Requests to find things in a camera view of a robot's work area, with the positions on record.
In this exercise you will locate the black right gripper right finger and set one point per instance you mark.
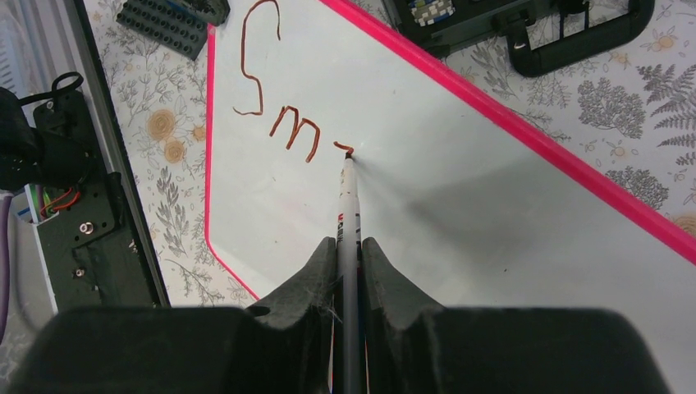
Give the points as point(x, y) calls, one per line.
point(416, 345)

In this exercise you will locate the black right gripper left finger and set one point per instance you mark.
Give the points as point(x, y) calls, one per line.
point(280, 344)

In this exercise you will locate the red capped marker pen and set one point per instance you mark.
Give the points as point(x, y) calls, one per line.
point(349, 369)

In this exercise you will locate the pink framed whiteboard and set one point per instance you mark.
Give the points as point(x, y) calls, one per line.
point(468, 199)

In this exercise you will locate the grey lego baseplate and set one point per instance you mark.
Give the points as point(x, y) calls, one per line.
point(180, 25)

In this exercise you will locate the black poker chip case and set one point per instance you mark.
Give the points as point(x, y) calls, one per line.
point(443, 27)

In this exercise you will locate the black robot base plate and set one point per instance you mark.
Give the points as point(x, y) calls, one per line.
point(91, 248)

